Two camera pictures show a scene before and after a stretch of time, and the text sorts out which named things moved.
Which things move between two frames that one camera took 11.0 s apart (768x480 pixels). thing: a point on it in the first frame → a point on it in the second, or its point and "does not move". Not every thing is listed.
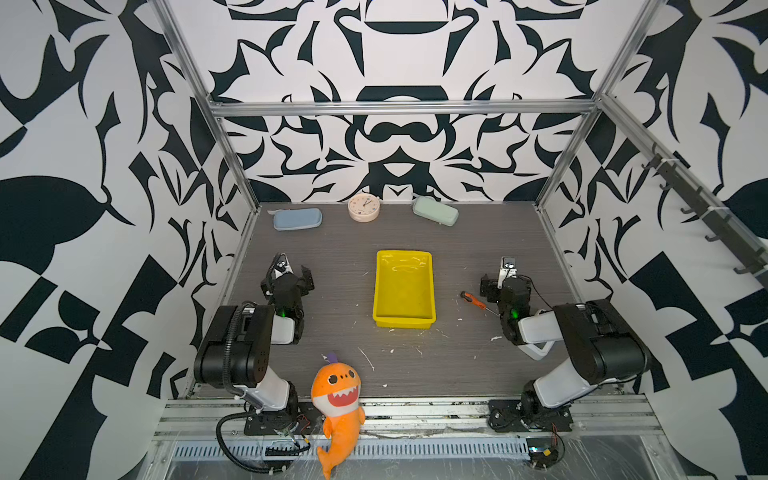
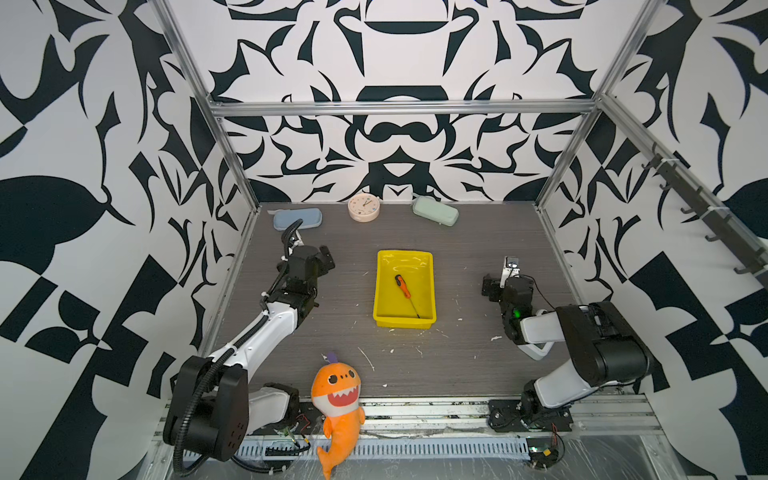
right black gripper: (493, 291) does not move
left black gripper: (303, 282) → (321, 267)
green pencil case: (435, 211) does not move
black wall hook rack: (724, 229) does not move
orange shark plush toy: (336, 393) does not move
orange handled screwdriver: (473, 299) → (401, 282)
